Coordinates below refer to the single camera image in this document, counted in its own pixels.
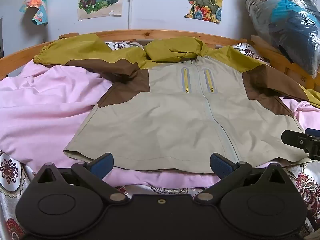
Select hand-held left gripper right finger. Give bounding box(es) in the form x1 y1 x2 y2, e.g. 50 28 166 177
194 152 293 203

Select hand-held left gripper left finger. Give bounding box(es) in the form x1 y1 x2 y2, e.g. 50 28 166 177
32 152 128 203

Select beige brown olive jacket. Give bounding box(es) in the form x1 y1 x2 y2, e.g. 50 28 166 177
33 33 320 173

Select clear plastic bag of clothes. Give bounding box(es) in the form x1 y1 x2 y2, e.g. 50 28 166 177
244 0 320 78

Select pink blanket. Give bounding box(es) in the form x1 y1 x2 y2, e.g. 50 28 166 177
0 60 320 189

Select floral patterned bedspread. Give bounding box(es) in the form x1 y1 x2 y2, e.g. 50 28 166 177
0 41 320 240

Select dark door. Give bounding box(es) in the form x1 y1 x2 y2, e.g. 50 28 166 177
0 17 5 58

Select wooden bed frame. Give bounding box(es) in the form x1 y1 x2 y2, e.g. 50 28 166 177
0 29 320 90

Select white wall pipe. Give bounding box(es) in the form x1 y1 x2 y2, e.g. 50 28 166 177
128 0 134 29

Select colourful landscape wall poster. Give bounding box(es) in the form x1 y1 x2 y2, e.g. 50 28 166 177
182 0 223 23

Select orange-haired girl wall poster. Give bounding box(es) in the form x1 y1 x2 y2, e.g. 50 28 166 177
19 0 49 26

